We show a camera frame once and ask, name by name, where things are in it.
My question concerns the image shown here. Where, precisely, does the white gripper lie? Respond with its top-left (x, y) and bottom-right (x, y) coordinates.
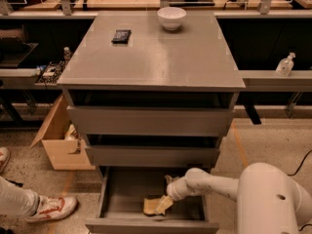
top-left (154, 175), bottom-right (189, 215)

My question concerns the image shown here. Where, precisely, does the yellow sponge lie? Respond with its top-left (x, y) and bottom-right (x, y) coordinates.
top-left (143, 198), bottom-right (166, 216)

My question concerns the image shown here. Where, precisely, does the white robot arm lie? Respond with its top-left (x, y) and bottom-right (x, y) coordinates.
top-left (154, 163), bottom-right (312, 234)

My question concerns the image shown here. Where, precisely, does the grey bottom drawer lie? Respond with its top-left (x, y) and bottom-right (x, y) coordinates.
top-left (85, 167), bottom-right (218, 234)

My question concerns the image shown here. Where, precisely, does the grey drawer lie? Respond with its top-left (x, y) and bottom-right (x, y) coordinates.
top-left (67, 106), bottom-right (233, 137)
top-left (85, 167), bottom-right (218, 234)
top-left (85, 145), bottom-right (219, 168)

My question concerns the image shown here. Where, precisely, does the grey middle drawer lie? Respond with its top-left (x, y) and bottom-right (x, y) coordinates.
top-left (85, 145), bottom-right (219, 168)

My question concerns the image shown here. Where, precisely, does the grey drawer cabinet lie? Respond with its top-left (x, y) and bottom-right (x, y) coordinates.
top-left (57, 11), bottom-right (246, 234)

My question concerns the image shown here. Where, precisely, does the grey top drawer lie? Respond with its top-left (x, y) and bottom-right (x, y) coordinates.
top-left (67, 106), bottom-right (233, 137)

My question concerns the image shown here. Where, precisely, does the cardboard box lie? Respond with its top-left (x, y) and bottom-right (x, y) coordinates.
top-left (30, 95), bottom-right (95, 171)

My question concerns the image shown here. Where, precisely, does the white red sneaker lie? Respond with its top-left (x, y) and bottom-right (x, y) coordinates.
top-left (25, 196), bottom-right (78, 223)
top-left (0, 147), bottom-right (10, 173)

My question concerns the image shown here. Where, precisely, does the white trouser leg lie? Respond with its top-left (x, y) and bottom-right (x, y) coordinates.
top-left (0, 177), bottom-right (39, 217)

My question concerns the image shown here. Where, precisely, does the dark blue snack packet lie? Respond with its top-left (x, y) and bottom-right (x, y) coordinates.
top-left (111, 29), bottom-right (132, 44)

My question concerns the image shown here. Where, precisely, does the black white patterned tray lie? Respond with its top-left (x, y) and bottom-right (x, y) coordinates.
top-left (37, 61), bottom-right (65, 84)

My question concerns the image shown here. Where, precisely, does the small clear bottle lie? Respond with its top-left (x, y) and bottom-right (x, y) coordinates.
top-left (63, 47), bottom-right (72, 63)

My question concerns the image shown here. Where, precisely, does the clear pump bottle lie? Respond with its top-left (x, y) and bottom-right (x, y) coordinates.
top-left (276, 52), bottom-right (295, 77)

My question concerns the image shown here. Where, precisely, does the white bowl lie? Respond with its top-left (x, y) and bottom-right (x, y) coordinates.
top-left (157, 7), bottom-right (186, 30)

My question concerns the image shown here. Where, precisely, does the black cable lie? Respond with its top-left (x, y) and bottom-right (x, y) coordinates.
top-left (287, 149), bottom-right (312, 177)

